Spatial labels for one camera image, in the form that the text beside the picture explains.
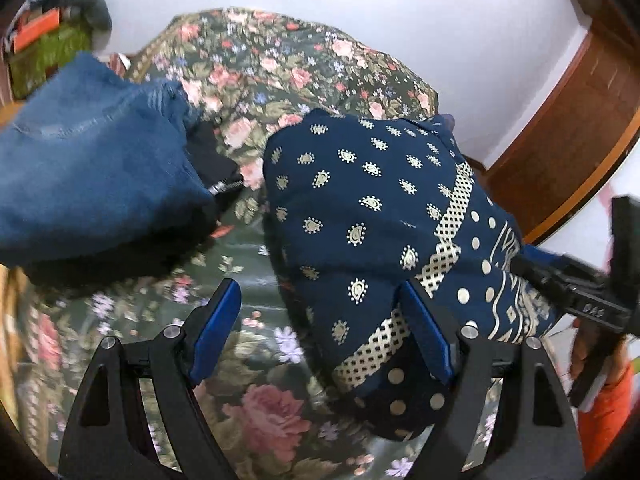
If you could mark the wooden door frame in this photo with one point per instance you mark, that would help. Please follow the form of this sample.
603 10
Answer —
575 125

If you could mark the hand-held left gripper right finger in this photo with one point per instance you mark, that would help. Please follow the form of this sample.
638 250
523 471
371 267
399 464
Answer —
425 325

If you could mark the floral bed sheet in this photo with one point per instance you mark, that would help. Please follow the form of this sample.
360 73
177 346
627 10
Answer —
260 70

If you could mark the person's right forearm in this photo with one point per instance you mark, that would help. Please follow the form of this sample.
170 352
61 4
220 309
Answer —
612 410

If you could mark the blue jeans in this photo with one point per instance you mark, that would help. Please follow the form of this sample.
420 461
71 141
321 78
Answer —
95 160

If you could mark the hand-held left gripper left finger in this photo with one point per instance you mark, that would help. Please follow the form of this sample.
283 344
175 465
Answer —
220 320

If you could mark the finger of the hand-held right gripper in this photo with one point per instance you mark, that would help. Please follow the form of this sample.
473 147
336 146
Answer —
542 280

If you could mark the orange box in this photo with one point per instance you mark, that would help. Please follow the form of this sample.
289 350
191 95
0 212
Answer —
35 30

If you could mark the grey bundle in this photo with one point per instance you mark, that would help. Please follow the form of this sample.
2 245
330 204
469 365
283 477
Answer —
90 7

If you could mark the black zippered garment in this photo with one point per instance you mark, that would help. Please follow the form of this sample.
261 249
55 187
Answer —
210 160

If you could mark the navy printed garment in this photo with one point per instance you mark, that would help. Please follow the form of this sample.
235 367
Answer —
360 200

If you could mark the person's right hand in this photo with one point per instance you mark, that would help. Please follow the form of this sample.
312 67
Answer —
580 355

